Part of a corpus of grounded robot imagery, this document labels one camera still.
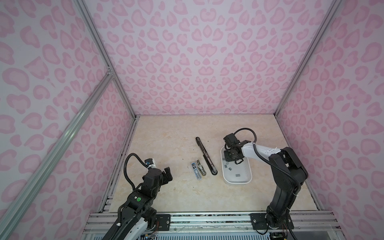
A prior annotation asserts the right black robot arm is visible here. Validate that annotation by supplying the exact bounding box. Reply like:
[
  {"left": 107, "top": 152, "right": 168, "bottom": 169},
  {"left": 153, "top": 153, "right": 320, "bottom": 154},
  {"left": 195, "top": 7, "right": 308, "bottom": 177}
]
[{"left": 224, "top": 133, "right": 309, "bottom": 230}]

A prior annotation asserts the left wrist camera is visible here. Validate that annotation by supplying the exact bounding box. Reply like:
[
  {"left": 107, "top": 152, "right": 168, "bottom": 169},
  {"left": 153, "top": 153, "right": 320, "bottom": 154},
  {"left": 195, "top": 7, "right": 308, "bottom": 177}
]
[{"left": 144, "top": 158, "right": 157, "bottom": 169}]

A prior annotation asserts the white plastic tray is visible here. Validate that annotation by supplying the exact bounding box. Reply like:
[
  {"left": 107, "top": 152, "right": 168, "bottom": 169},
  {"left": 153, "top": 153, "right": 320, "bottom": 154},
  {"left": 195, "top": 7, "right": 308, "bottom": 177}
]
[{"left": 221, "top": 147, "right": 253, "bottom": 185}]

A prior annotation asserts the diagonal aluminium frame bar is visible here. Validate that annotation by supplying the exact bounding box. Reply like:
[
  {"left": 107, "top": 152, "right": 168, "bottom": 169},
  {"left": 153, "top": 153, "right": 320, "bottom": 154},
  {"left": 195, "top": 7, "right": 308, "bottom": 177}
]
[{"left": 1, "top": 71, "right": 115, "bottom": 240}]

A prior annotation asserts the blue mini stapler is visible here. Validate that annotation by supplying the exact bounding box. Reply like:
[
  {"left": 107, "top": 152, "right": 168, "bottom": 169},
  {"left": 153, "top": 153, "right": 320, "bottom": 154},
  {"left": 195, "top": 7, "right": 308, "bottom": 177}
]
[{"left": 191, "top": 162, "right": 202, "bottom": 180}]

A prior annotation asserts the beige mini stapler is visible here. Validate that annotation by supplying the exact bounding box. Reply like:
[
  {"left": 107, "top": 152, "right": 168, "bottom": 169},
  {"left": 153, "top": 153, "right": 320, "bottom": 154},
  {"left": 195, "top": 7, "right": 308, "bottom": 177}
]
[{"left": 196, "top": 160, "right": 207, "bottom": 176}]

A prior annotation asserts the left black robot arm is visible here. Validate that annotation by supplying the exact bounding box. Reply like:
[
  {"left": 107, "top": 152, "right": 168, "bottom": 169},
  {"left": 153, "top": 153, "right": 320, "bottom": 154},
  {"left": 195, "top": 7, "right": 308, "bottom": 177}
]
[{"left": 103, "top": 167, "right": 173, "bottom": 240}]

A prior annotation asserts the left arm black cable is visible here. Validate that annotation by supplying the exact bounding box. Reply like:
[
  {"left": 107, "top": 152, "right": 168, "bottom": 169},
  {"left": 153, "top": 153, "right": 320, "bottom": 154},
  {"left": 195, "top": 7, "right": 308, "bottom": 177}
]
[{"left": 123, "top": 152, "right": 148, "bottom": 191}]

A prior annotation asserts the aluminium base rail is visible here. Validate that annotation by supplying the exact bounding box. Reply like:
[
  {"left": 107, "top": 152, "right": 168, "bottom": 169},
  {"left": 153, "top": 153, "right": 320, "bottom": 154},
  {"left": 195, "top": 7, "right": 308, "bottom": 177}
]
[{"left": 82, "top": 211, "right": 344, "bottom": 240}]

